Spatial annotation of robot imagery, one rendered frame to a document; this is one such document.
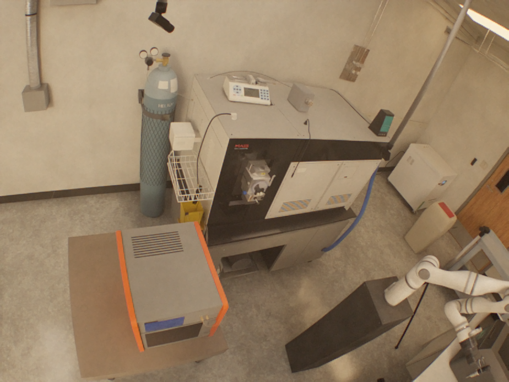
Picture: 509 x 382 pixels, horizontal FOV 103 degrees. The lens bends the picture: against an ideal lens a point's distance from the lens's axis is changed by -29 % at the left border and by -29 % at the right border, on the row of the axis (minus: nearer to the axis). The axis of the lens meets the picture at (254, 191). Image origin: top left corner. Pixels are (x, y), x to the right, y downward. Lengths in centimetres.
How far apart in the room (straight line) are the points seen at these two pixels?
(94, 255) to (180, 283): 71
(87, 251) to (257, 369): 143
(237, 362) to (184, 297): 122
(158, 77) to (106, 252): 111
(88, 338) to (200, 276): 68
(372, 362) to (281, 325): 92
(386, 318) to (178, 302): 94
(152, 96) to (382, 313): 183
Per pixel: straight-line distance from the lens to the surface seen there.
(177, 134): 152
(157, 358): 141
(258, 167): 135
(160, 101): 193
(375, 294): 145
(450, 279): 127
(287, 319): 243
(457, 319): 141
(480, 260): 489
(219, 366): 216
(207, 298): 107
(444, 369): 193
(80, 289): 157
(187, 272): 111
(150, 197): 250
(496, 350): 189
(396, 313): 149
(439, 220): 359
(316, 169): 167
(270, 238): 191
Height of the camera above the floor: 210
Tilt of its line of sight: 41 degrees down
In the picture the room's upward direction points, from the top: 22 degrees clockwise
